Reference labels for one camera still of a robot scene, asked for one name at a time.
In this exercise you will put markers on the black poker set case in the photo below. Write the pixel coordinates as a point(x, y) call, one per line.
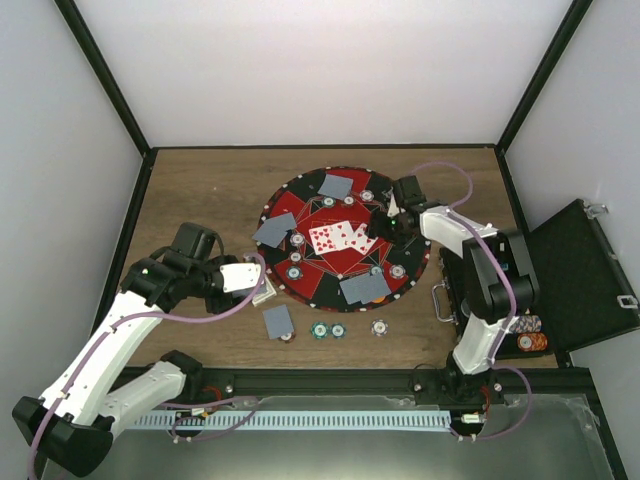
point(585, 296)

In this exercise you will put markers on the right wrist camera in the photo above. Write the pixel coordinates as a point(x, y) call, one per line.
point(406, 193)

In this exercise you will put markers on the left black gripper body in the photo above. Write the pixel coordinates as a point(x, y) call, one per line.
point(218, 306)

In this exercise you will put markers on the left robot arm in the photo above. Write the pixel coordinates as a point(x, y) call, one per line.
point(75, 421)

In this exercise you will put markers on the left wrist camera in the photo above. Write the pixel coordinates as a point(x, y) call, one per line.
point(240, 276)

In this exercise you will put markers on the grey chip row in case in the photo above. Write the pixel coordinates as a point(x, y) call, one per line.
point(527, 324)

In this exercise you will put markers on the brown poker chip stack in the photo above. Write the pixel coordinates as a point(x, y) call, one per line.
point(287, 338)

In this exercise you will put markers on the blue playing card deck box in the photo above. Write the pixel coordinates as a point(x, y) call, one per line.
point(264, 293)

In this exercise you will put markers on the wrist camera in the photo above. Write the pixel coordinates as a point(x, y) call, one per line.
point(406, 193)
point(240, 276)

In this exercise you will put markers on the blue card seat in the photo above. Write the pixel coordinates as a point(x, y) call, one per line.
point(372, 287)
point(271, 233)
point(330, 186)

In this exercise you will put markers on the teal poker chip stack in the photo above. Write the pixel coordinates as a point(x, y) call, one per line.
point(320, 330)

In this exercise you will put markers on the face up hearts card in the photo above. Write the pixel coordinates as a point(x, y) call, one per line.
point(322, 240)
point(360, 241)
point(341, 234)

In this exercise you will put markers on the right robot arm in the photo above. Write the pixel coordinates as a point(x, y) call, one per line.
point(499, 279)

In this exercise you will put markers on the orange chip row in case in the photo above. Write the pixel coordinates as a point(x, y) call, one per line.
point(532, 342)

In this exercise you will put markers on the light blue slotted cable duct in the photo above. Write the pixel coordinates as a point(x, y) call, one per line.
point(419, 421)

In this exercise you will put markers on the purple white poker chip stack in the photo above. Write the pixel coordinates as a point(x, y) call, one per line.
point(379, 328)

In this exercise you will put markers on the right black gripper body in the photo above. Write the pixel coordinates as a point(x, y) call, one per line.
point(393, 232)

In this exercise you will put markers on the round red black poker mat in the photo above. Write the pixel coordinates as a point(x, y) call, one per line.
point(320, 285)

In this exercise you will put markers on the black aluminium frame rail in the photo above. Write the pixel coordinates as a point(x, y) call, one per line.
point(298, 382)

